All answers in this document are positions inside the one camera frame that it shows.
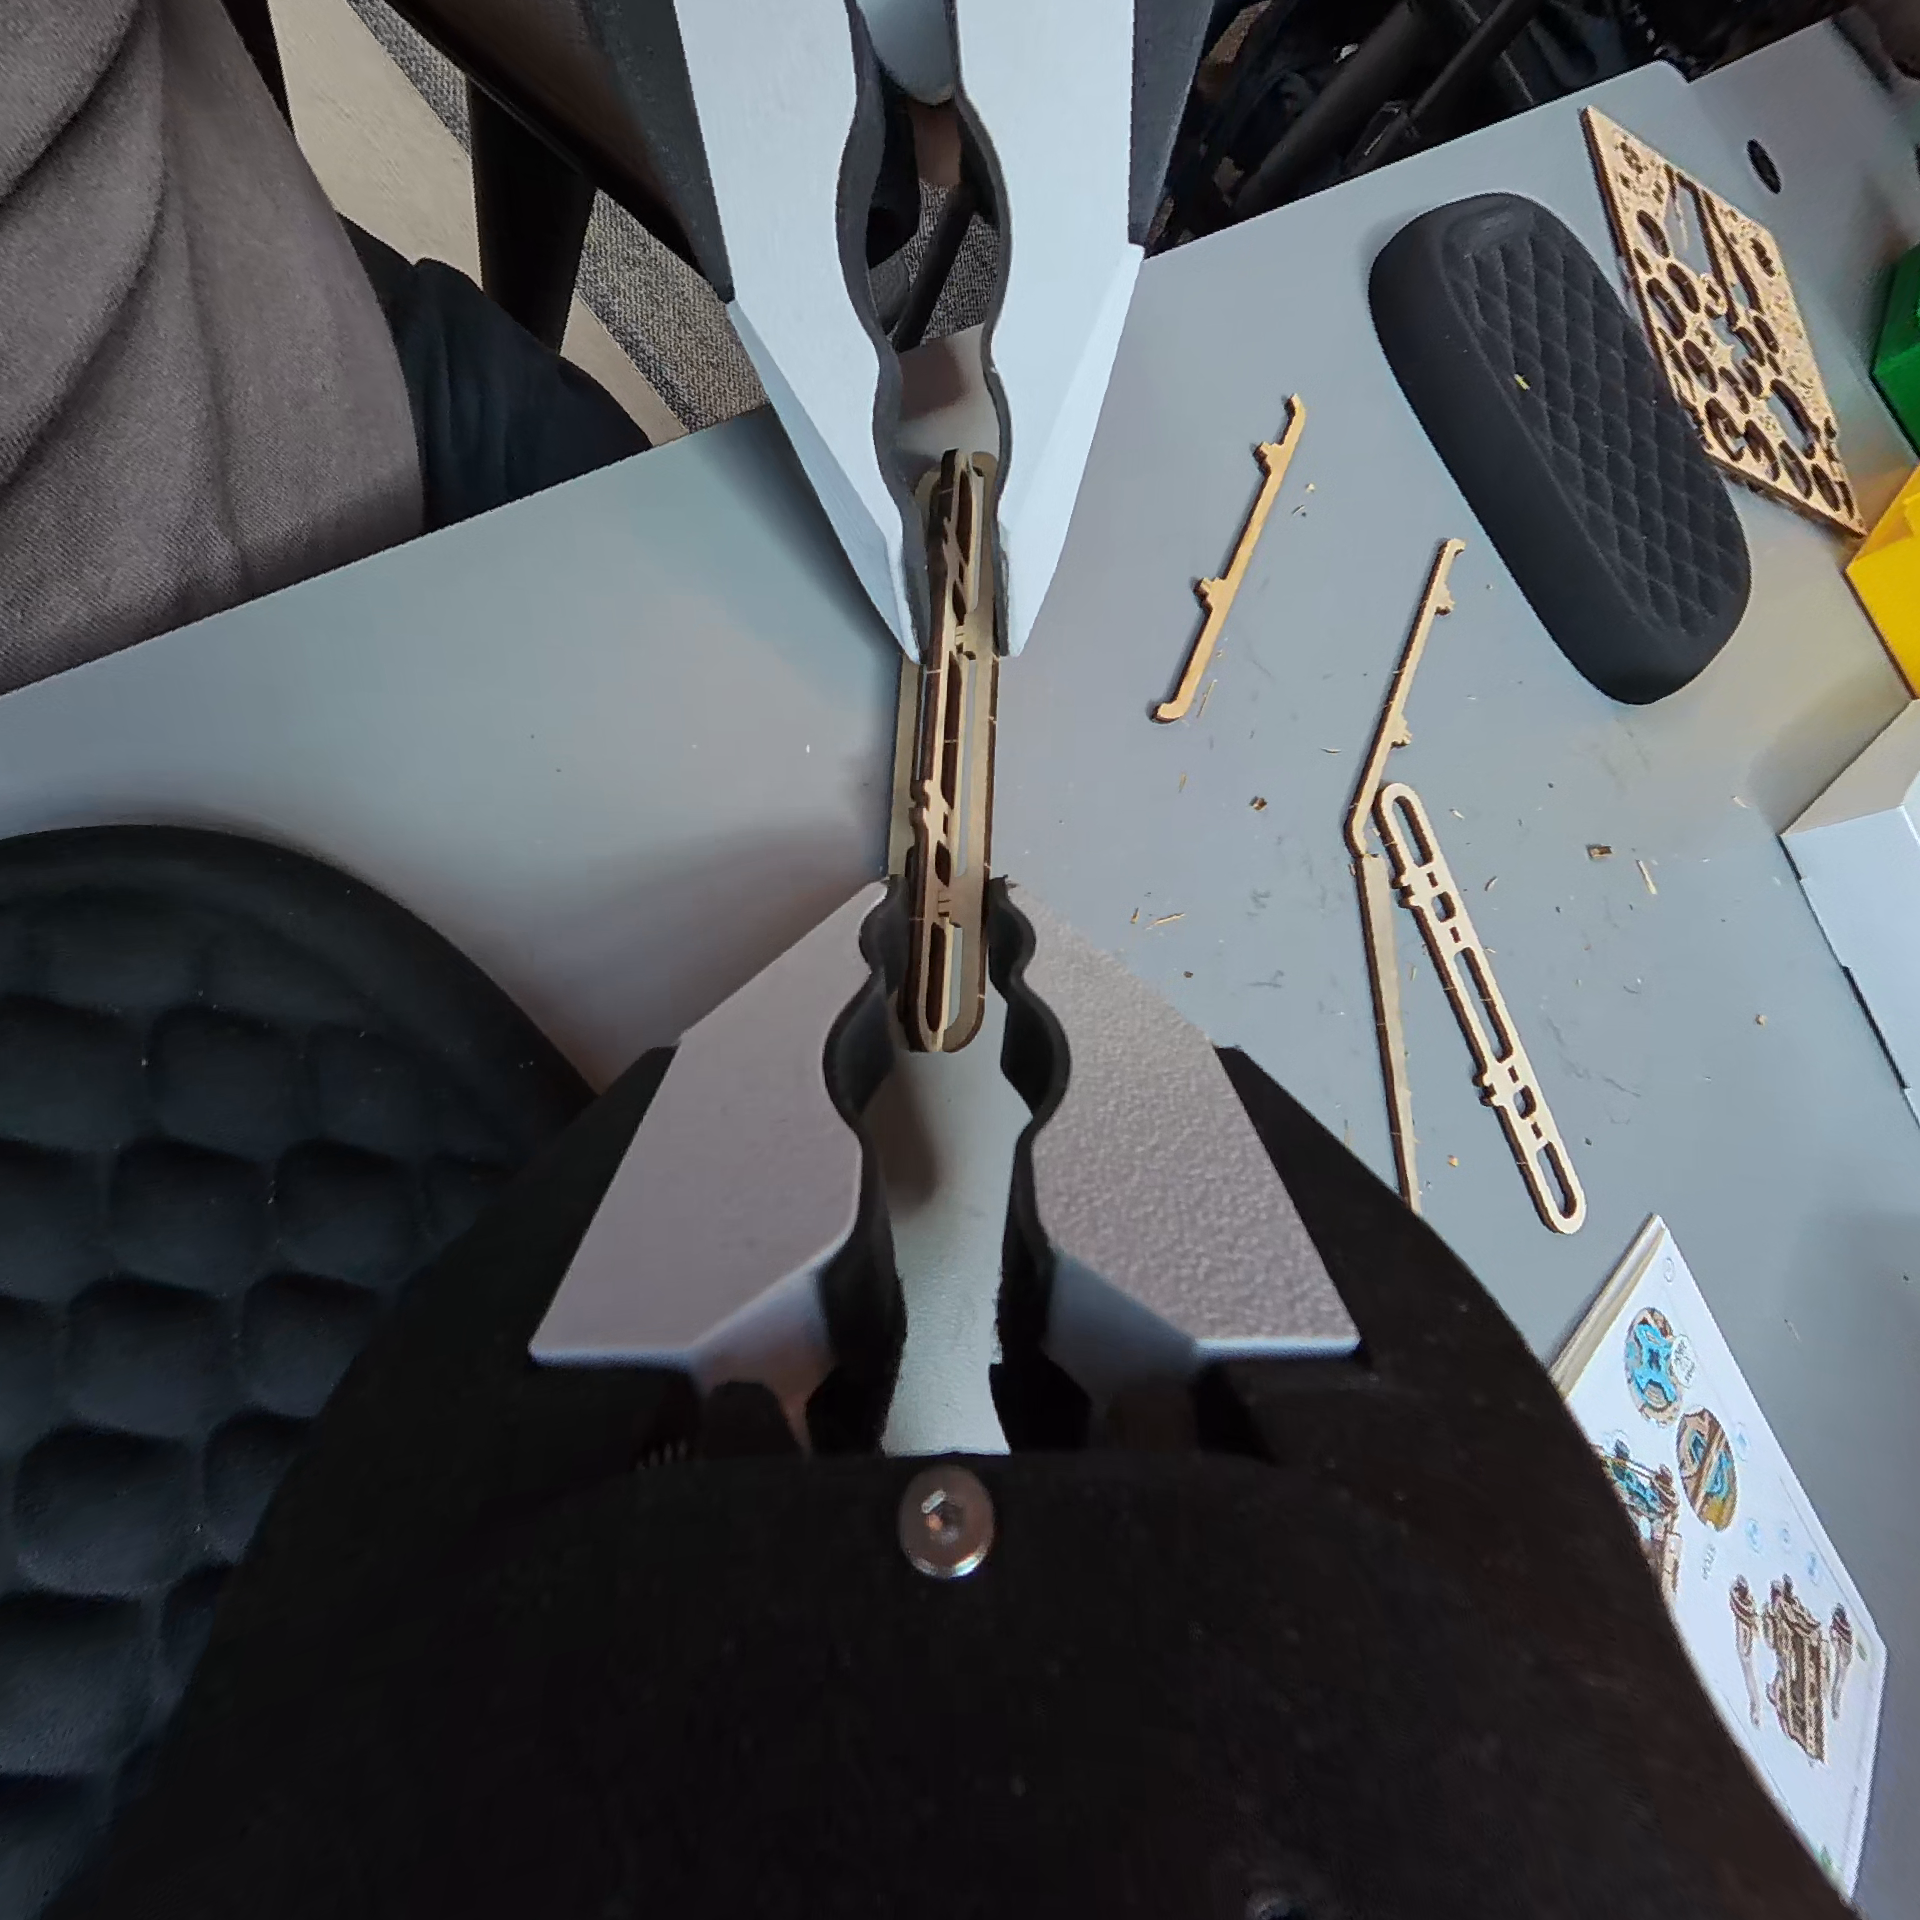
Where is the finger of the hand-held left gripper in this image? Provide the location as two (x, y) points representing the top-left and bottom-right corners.
(642, 0), (923, 657)
(903, 0), (1220, 663)

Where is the dark cloth garment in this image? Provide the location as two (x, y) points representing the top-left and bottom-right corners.
(351, 225), (649, 531)

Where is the short notched wooden strip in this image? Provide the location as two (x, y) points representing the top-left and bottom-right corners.
(1149, 394), (1308, 727)

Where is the large black quilted pad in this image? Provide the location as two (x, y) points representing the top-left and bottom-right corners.
(0, 824), (605, 1920)

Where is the single slotted wooden strip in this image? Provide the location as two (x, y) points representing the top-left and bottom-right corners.
(1374, 779), (1589, 1237)

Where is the grey cloth garment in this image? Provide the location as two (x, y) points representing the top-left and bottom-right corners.
(0, 0), (429, 695)

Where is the yellow box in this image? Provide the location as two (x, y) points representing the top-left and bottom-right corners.
(1843, 464), (1920, 702)

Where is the printed instruction booklet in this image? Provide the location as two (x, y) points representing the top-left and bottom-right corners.
(1549, 1213), (1890, 1903)

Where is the small black quilted wrist rest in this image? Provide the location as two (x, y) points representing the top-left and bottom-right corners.
(1366, 192), (1755, 709)

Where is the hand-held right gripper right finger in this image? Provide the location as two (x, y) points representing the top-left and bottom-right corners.
(982, 883), (1369, 1454)

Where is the green block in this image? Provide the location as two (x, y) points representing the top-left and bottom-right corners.
(1865, 245), (1920, 447)

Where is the wooden sheet with cut-outs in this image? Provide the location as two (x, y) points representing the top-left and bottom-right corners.
(1580, 103), (1871, 541)

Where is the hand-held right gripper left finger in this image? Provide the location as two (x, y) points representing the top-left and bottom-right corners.
(529, 883), (922, 1454)

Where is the long bent wooden strip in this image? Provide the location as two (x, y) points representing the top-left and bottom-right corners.
(1343, 538), (1470, 1215)

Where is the slotted wooden model part assembly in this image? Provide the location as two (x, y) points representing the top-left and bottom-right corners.
(889, 448), (1005, 1061)

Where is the black metal frame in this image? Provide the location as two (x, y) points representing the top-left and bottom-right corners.
(382, 0), (735, 366)

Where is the white box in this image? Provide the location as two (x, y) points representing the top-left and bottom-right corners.
(1781, 741), (1920, 1129)

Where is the black equipment bundle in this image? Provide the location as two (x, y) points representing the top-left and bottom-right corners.
(1162, 0), (1706, 262)

